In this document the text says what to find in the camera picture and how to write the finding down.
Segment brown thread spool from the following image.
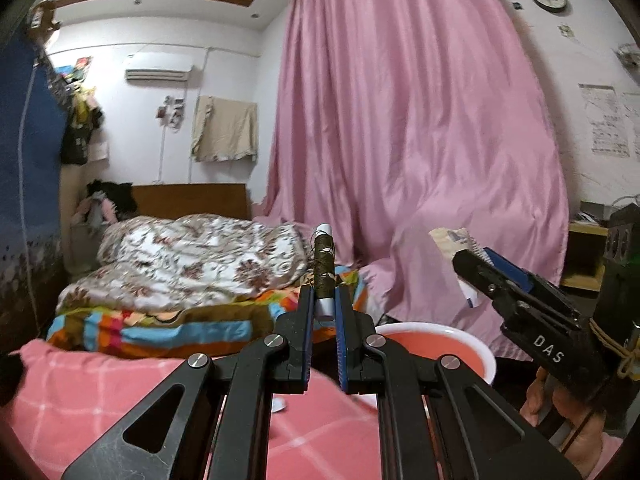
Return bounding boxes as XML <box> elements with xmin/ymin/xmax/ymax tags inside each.
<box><xmin>312</xmin><ymin>223</ymin><xmax>335</xmax><ymax>322</ymax></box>

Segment pile of clothes by headboard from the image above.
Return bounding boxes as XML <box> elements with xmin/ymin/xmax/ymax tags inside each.
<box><xmin>70</xmin><ymin>179</ymin><xmax>139</xmax><ymax>233</ymax></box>

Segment red bucket white rim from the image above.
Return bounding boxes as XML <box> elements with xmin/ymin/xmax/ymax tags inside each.
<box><xmin>375</xmin><ymin>322</ymin><xmax>497</xmax><ymax>385</ymax></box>

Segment blue patterned hanging fabric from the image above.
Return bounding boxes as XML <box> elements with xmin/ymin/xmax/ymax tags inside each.
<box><xmin>1</xmin><ymin>30</ymin><xmax>67</xmax><ymax>353</ymax></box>

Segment white air conditioner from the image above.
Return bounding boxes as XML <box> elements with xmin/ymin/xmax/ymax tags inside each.
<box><xmin>125</xmin><ymin>52</ymin><xmax>193</xmax><ymax>82</ymax></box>

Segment beige cloth on wall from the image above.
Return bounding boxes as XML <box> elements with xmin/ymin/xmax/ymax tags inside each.
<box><xmin>191</xmin><ymin>96</ymin><xmax>258</xmax><ymax>162</ymax></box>

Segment wall calendar poster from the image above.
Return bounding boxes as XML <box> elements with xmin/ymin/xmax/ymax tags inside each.
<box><xmin>579</xmin><ymin>84</ymin><xmax>630</xmax><ymax>158</ymax></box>

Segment wooden side table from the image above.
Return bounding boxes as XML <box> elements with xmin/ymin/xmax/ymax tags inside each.
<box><xmin>561</xmin><ymin>222</ymin><xmax>608</xmax><ymax>292</ymax></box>

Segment white brown floral quilt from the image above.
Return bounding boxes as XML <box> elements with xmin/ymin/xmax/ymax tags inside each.
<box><xmin>56</xmin><ymin>214</ymin><xmax>310</xmax><ymax>314</ymax></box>

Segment colourful striped blanket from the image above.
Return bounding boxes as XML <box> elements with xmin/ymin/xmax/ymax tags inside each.
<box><xmin>45</xmin><ymin>263</ymin><xmax>369</xmax><ymax>360</ymax></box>

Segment pink satin curtain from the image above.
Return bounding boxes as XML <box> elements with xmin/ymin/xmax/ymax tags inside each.
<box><xmin>262</xmin><ymin>0</ymin><xmax>568</xmax><ymax>360</ymax></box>

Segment wooden headboard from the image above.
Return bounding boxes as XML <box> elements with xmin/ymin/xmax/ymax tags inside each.
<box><xmin>132</xmin><ymin>183</ymin><xmax>252</xmax><ymax>220</ymax></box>

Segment person's hand holding gripper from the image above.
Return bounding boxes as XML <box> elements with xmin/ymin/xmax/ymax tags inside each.
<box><xmin>520</xmin><ymin>368</ymin><xmax>623</xmax><ymax>479</ymax></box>

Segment wall socket with plugs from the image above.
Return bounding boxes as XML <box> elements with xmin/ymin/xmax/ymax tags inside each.
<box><xmin>156</xmin><ymin>96</ymin><xmax>186</xmax><ymax>130</ymax></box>

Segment hanging clothes on wall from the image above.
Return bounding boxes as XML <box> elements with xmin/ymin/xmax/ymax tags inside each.
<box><xmin>54</xmin><ymin>56</ymin><xmax>104</xmax><ymax>166</ymax></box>

